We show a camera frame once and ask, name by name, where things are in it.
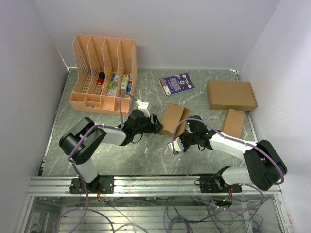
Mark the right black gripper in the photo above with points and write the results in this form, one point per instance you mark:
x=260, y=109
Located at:
x=185, y=147

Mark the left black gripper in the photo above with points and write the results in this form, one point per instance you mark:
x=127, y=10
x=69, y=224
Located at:
x=155, y=127

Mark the brown cardboard box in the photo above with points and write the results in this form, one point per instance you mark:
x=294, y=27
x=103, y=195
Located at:
x=172, y=116

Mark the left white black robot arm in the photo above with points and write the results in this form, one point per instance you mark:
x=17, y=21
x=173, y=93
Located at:
x=83, y=139

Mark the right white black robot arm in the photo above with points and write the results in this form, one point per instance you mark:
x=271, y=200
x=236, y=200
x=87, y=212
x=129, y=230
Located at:
x=262, y=168

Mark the small folded cardboard box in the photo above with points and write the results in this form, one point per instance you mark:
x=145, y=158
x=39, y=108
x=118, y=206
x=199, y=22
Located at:
x=233, y=123

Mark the large folded cardboard box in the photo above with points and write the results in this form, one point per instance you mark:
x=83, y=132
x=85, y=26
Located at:
x=225, y=95

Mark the white green carton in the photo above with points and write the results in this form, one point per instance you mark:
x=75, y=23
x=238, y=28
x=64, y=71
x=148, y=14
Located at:
x=124, y=83

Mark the purple book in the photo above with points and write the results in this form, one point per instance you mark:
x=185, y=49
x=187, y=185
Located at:
x=176, y=84

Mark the red black bottle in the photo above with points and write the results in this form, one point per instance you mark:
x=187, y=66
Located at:
x=101, y=78

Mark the pink plastic file organizer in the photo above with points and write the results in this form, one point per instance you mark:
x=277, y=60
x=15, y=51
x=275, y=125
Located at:
x=113, y=56

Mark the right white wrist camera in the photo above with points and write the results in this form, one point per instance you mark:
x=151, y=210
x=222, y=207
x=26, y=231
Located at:
x=177, y=146

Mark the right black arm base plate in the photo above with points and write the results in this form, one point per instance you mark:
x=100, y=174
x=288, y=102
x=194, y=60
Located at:
x=210, y=184

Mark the aluminium rail frame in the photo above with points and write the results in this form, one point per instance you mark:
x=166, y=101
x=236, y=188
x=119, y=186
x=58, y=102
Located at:
x=134, y=186

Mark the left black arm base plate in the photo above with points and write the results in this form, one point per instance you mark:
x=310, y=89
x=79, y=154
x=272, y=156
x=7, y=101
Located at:
x=101, y=184

